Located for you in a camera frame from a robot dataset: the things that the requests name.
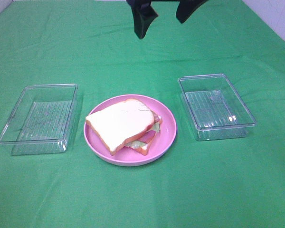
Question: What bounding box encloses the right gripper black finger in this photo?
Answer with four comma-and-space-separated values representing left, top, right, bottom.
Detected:
126, 0, 158, 39
176, 0, 207, 23

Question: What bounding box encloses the bacon strip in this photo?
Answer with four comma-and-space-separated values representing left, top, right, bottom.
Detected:
152, 111, 162, 124
138, 130, 156, 143

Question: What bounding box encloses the white bread slice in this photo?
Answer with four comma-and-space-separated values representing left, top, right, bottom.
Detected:
129, 133, 158, 156
85, 98, 154, 155

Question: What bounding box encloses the green lettuce leaf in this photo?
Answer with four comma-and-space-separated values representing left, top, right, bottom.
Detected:
125, 123, 160, 149

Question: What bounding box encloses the right clear plastic tray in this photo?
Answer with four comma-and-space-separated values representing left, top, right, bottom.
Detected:
178, 74, 257, 141

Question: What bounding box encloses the clear plastic tray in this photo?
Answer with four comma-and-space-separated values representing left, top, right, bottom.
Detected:
0, 84, 78, 155
178, 74, 257, 141

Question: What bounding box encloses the pink round plate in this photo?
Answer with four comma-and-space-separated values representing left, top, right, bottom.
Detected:
84, 94, 177, 166

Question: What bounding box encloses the left clear plastic tray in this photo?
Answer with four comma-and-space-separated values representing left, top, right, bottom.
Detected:
0, 84, 78, 155

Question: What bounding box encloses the green tablecloth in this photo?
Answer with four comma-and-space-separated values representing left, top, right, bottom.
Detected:
0, 0, 285, 228

